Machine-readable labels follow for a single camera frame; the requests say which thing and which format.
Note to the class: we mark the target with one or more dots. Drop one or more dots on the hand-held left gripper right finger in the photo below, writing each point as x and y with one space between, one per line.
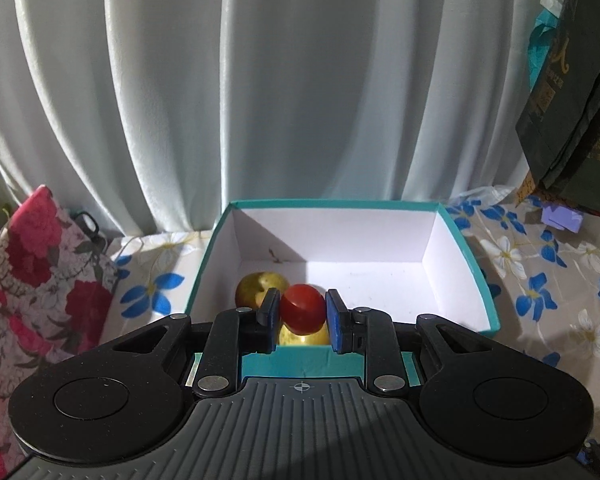
334 325

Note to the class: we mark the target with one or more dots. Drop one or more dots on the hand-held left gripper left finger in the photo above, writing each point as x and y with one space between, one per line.
270 322

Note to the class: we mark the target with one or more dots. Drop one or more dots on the yellow green pear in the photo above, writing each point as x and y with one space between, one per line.
305 340
251 290

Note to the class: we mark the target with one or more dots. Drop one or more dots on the red cherry tomato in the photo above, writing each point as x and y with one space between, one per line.
302 307

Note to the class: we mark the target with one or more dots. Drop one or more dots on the teal cardboard box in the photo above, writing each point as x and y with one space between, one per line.
380 270

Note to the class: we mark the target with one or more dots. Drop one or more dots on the clear plastic bag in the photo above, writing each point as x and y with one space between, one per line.
485 192

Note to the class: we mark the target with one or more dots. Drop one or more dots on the red floral cloth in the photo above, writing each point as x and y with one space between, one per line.
40 285

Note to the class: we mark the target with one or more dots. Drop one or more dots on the brown patterned box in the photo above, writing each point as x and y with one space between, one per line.
526 189

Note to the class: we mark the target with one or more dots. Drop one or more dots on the white curtain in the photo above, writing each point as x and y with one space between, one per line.
230 85

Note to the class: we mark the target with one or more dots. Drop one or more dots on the purple object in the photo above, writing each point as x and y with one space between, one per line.
560 217

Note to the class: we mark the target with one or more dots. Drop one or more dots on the dark green paper bag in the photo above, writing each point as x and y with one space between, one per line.
575 110

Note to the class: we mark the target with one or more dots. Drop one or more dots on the teal bag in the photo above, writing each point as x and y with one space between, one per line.
542 35

